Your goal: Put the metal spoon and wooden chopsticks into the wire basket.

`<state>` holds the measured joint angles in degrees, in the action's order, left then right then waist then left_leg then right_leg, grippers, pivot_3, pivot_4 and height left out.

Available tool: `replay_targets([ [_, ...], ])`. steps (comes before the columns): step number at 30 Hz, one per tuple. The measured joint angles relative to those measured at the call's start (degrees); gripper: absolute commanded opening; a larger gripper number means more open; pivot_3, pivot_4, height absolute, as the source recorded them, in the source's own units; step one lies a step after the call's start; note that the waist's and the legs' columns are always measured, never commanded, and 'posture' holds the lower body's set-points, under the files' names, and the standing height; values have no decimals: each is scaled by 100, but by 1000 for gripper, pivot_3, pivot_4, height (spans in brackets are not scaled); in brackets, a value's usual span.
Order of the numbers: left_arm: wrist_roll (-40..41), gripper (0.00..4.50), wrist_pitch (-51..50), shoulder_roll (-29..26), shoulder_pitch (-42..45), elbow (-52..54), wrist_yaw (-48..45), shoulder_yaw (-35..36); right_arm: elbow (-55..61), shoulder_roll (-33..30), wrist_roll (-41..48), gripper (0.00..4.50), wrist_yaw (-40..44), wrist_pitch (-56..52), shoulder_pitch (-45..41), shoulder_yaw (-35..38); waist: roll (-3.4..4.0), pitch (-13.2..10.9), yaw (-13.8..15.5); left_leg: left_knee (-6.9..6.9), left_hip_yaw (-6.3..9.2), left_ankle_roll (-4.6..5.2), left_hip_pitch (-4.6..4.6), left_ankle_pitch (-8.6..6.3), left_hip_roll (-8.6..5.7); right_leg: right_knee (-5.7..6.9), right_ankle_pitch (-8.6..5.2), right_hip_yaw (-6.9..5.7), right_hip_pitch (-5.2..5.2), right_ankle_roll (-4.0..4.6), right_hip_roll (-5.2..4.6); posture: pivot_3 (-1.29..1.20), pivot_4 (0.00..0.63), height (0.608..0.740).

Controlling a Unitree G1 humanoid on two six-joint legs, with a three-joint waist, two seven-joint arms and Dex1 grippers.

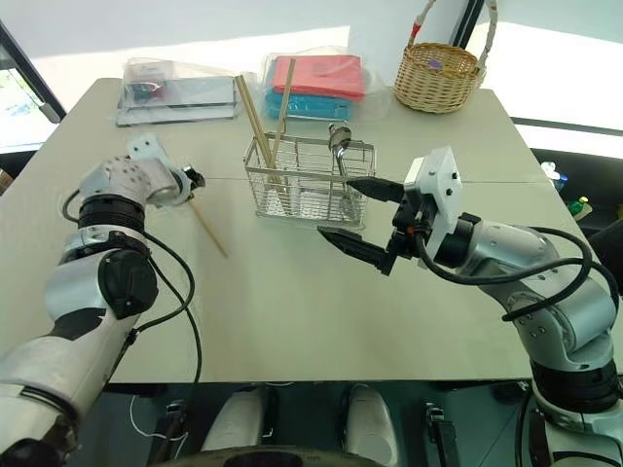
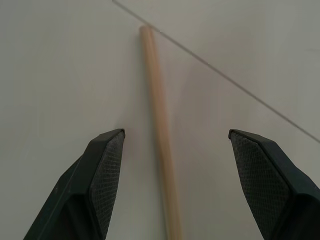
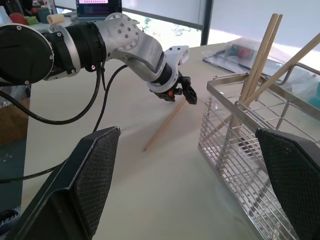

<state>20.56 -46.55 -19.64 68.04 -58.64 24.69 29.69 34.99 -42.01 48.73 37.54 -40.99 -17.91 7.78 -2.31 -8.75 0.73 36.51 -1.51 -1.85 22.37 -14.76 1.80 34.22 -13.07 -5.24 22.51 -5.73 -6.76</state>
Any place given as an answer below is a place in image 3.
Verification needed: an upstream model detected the metal wire basket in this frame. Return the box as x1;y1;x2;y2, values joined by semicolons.
197;62;320;240

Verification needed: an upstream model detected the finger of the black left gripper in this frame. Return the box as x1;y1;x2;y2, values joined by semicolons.
183;77;198;106

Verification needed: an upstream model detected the green cup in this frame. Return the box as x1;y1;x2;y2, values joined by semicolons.
36;6;51;25

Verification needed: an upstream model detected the dark metal frame post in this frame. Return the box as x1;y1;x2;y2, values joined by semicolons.
199;0;215;47

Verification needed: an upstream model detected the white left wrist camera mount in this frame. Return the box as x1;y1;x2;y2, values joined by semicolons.
146;45;190;94

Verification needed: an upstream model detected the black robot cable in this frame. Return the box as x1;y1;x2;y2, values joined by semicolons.
0;61;107;125
0;64;128;184

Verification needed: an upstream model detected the clear plastic container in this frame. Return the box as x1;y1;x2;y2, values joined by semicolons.
224;37;266;68

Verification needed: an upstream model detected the red round object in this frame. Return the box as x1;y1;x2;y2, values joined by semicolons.
9;12;29;26

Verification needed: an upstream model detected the cream foam roll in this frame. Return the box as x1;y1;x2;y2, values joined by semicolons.
46;13;66;26

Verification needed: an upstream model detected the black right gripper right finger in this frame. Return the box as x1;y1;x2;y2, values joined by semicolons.
254;127;320;240

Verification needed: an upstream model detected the brown cardboard box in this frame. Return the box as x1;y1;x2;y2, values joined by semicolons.
0;98;30;147

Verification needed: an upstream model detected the laptop screen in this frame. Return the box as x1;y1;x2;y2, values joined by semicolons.
75;0;123;21

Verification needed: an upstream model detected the clear plastic bag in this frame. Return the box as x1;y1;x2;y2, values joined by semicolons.
283;63;320;111

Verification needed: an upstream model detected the black flat tray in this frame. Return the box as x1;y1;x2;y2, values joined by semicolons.
202;49;278;74

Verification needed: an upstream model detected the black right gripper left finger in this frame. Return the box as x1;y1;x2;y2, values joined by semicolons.
4;126;121;240

